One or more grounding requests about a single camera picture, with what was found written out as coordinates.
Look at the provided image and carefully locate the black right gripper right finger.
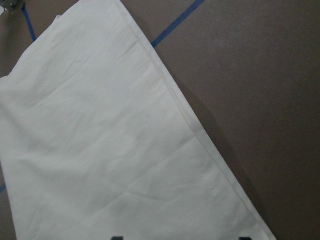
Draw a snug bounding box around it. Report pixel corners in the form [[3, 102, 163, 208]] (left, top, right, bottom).
[[238, 236, 252, 240]]

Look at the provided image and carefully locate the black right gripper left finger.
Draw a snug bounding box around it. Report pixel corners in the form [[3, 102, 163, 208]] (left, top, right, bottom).
[[111, 236, 124, 240]]

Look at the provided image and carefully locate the cream cat print t-shirt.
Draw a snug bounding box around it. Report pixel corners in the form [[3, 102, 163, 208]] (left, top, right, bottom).
[[0, 0, 274, 240]]

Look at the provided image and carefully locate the brown paper table cover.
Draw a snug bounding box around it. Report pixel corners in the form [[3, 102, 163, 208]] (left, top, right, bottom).
[[0, 0, 320, 240]]

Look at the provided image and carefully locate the aluminium frame post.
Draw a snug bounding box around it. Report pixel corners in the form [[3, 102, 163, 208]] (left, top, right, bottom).
[[0, 0, 25, 12]]

